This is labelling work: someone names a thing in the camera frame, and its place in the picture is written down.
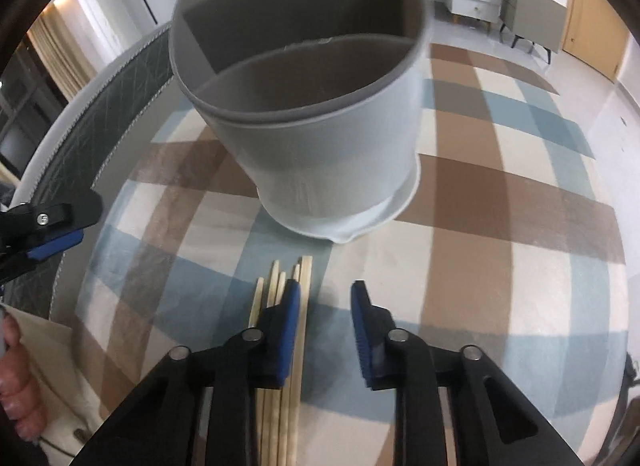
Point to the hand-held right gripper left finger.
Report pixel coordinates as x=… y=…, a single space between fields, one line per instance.
x=291 y=336

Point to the bundle of wooden chopsticks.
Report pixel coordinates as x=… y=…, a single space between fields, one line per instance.
x=280 y=431

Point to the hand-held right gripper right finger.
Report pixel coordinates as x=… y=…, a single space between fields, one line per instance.
x=360 y=336

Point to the grey nightstand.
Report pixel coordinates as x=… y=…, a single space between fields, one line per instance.
x=535 y=10

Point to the dark glass window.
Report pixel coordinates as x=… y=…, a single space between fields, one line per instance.
x=25 y=120

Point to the grey bed frame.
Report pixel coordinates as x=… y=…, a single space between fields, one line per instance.
x=65 y=115

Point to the grey utensil holder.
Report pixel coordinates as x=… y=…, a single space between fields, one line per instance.
x=310 y=165

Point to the person's left hand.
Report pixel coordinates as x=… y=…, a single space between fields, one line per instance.
x=20 y=396

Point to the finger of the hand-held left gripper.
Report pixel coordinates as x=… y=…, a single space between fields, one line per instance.
x=55 y=246
x=12 y=268

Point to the beige curtain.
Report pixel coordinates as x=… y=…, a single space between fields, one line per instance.
x=60 y=45

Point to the checked tablecloth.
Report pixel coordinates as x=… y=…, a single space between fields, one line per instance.
x=500 y=246

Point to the beige cloth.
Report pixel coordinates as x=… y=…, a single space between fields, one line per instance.
x=60 y=371

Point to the wooden door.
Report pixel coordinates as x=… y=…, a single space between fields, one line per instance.
x=595 y=30

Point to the dark grey mattress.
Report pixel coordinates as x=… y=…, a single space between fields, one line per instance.
x=100 y=145

